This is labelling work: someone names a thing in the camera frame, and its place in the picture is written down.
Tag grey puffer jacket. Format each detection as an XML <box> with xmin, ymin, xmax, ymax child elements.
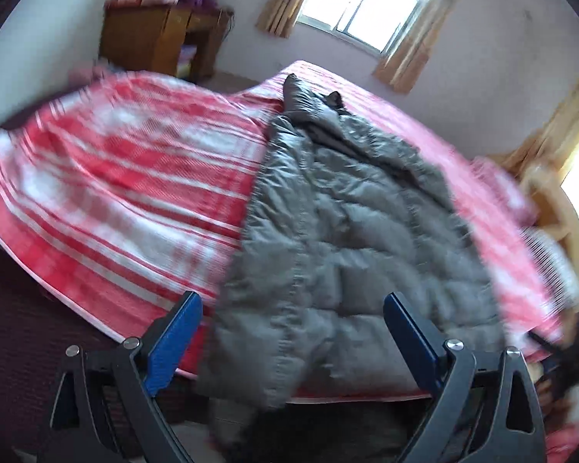
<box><xmin>194</xmin><ymin>72</ymin><xmax>508</xmax><ymax>449</ymax></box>

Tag person's right hand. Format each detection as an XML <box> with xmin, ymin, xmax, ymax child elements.
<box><xmin>528</xmin><ymin>364</ymin><xmax>573</xmax><ymax>433</ymax></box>

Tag striped pillow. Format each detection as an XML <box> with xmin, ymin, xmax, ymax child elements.
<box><xmin>522</xmin><ymin>228</ymin><xmax>579</xmax><ymax>314</ymax></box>

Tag pink floral pillow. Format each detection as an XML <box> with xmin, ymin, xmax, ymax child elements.
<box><xmin>471</xmin><ymin>157</ymin><xmax>538</xmax><ymax>227</ymax></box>

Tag beige curtain near headboard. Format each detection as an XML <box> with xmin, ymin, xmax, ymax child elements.
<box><xmin>500</xmin><ymin>81</ymin><xmax>579</xmax><ymax>181</ymax></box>

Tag red white plaid bedsheet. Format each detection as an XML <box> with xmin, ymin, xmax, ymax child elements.
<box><xmin>0</xmin><ymin>62</ymin><xmax>562</xmax><ymax>380</ymax></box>

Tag right beige curtain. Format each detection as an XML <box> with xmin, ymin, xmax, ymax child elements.
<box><xmin>373</xmin><ymin>0</ymin><xmax>458</xmax><ymax>95</ymax></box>

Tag stacked books in desk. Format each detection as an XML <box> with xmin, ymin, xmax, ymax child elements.
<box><xmin>175</xmin><ymin>45</ymin><xmax>197</xmax><ymax>78</ymax></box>

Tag wooden desk cabinet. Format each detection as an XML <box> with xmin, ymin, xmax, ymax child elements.
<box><xmin>99</xmin><ymin>3</ymin><xmax>234</xmax><ymax>84</ymax></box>

